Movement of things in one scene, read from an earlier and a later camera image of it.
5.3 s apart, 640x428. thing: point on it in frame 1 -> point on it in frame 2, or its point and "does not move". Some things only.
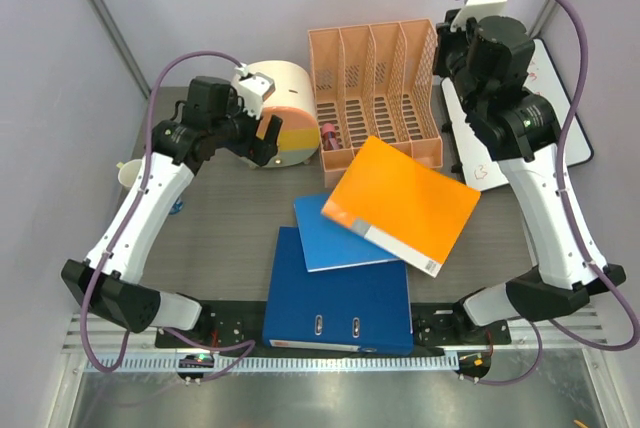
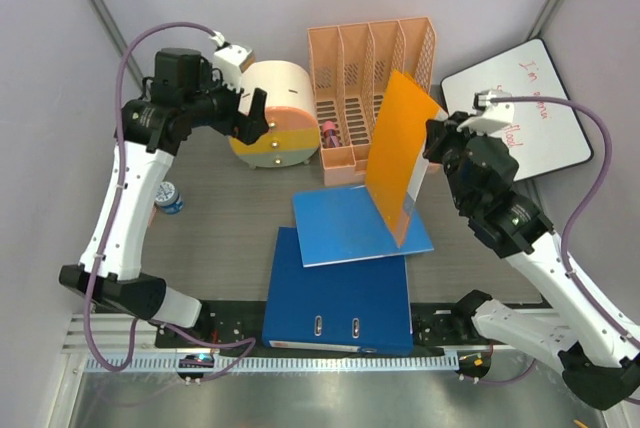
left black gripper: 256,149 -> 247,127
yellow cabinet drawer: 298,139 does not move
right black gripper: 447,37 -> 441,132
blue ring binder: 359,308 does not move
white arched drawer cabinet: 295,102 does not move
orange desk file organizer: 375,79 does not move
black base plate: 244,330 does not move
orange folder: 402,205 -> 397,165
